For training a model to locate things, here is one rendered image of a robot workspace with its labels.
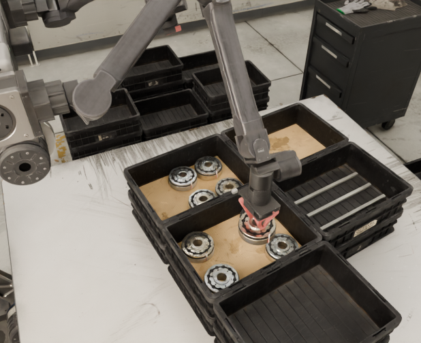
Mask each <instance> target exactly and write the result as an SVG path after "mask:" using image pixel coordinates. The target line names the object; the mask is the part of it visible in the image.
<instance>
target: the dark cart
mask: <svg viewBox="0 0 421 343"><path fill-rule="evenodd" d="M346 1H347V0H315V6H314V10H313V18H312V23H311V31H310V36H309V43H308V48H307V56H306V61H305V68H304V73H303V78H302V86H301V90H300V99H299V101H300V100H303V99H308V98H311V97H316V96H319V95H325V96H327V97H328V98H329V99H330V100H331V101H332V102H334V103H335V104H336V105H337V106H338V107H339V108H341V109H342V110H343V111H344V112H345V113H346V114H347V115H348V116H349V117H350V118H351V119H353V120H354V121H355V122H356V123H357V124H358V125H360V126H361V127H362V128H363V129H364V128H367V127H371V126H373V125H378V124H380V123H382V125H381V127H382V128H383V129H385V130H389V129H390V128H391V127H392V126H393V124H394V123H395V119H397V118H400V117H403V116H405V113H406V111H407V108H408V105H409V102H410V100H411V97H412V95H413V92H414V89H415V87H416V84H417V81H418V78H419V76H420V73H421V0H403V1H404V2H406V4H407V5H406V6H404V7H398V8H396V9H395V11H392V10H384V9H378V8H377V9H369V10H368V12H353V13H349V14H342V13H340V12H338V11H337V9H338V8H341V7H344V3H345V2H346Z"/></svg>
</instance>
